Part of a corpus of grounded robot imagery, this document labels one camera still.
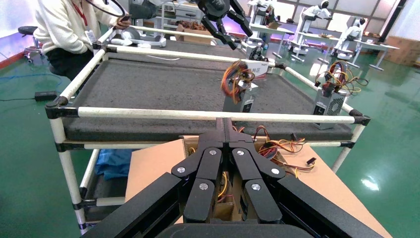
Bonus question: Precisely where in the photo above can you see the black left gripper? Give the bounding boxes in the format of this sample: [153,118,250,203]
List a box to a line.
[197,0,254,51]

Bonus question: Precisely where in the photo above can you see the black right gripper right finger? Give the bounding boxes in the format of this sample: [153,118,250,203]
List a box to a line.
[225,118,384,238]

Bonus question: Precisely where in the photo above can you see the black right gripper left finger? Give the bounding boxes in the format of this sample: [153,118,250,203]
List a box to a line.
[80,118,226,238]

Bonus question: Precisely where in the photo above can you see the grey power supply wires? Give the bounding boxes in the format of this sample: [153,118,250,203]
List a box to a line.
[221,59,260,115]

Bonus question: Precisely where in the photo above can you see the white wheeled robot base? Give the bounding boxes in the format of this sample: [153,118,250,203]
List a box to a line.
[109,16,167,49]

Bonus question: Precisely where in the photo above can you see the brown cardboard divider box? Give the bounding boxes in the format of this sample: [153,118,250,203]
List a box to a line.
[124,134,393,238]

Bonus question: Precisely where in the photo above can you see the bystander hand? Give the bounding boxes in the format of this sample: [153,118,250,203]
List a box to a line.
[114,14,132,30]

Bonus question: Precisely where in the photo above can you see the white humanoid robot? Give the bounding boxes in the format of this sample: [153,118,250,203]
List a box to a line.
[330,16,368,63]
[293,0,333,63]
[248,0,277,24]

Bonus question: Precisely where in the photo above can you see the white printed sign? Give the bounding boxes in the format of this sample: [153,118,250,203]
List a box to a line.
[244,59,271,80]

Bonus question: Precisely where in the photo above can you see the blue cloth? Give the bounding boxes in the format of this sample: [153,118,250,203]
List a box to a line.
[94,149,136,182]

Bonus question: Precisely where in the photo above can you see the white id badge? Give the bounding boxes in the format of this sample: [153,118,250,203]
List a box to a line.
[84,30,98,45]

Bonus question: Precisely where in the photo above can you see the long white workshop table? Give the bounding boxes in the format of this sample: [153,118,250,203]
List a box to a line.
[323,32,400,72]

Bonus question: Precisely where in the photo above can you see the black pillar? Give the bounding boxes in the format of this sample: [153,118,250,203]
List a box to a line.
[379,0,408,34]

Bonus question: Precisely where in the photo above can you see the person in white sweater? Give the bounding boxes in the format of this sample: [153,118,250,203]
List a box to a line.
[33,0,132,81]

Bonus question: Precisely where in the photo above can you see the stacked cardboard cartons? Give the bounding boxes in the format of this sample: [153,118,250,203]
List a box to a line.
[383,35,420,67]

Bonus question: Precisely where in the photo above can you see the black power adapter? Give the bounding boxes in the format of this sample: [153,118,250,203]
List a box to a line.
[34,91,60,102]

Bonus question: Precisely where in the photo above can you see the black stool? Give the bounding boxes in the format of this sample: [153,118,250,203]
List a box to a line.
[18,25,43,63]

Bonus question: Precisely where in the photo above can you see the coloured power supply wire bundle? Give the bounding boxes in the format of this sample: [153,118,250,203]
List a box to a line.
[254,125,317,176]
[216,171,231,202]

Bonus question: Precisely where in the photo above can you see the cardboard box with wires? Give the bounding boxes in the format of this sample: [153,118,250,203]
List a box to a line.
[175,20,217,46]

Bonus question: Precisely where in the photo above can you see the thin white cable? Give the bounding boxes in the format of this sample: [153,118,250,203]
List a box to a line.
[146,54,181,62]

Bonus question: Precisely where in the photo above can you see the white pipe frame cart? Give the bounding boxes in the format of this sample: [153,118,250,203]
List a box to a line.
[45,25,372,232]

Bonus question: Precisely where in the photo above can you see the long black cable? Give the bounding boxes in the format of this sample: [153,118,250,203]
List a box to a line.
[84,0,127,19]

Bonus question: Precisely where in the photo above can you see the silver power supply tangled wires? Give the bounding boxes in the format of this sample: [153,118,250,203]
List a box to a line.
[313,60,370,131]

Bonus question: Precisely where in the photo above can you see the blue floor cable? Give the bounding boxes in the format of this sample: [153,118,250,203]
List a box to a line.
[0,72,63,102]

